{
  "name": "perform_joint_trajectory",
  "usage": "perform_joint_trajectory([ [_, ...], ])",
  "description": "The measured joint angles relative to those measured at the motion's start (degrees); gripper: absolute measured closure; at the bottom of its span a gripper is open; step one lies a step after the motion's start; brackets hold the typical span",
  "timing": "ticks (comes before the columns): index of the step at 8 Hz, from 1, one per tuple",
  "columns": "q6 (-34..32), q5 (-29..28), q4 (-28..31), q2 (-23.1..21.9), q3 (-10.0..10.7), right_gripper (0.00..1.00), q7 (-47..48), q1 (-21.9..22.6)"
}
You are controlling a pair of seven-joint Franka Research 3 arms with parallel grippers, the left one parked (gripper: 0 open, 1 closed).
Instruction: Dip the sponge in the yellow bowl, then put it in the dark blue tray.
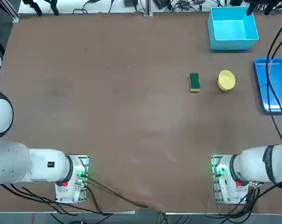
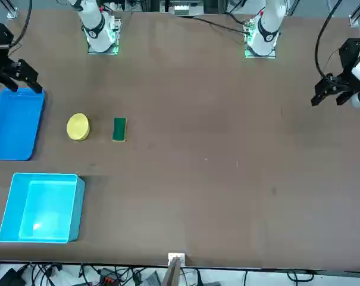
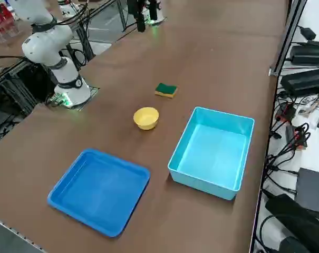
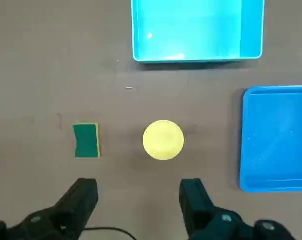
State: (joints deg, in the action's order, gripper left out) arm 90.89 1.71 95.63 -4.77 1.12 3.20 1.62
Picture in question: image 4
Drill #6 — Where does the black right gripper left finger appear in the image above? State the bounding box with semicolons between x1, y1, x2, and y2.
0;177;99;240

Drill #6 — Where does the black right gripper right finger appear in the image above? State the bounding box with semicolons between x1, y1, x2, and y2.
178;177;297;240

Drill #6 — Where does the green and yellow sponge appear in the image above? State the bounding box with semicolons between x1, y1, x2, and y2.
72;121;102;159

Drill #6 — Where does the yellow bowl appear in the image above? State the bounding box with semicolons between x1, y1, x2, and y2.
142;119;185;161

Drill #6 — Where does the dark blue tray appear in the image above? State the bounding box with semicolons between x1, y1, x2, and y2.
239;85;302;193

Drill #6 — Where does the light blue bin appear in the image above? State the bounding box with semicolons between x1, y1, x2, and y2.
130;0;266;63

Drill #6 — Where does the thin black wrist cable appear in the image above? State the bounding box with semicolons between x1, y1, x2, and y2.
83;226;137;240

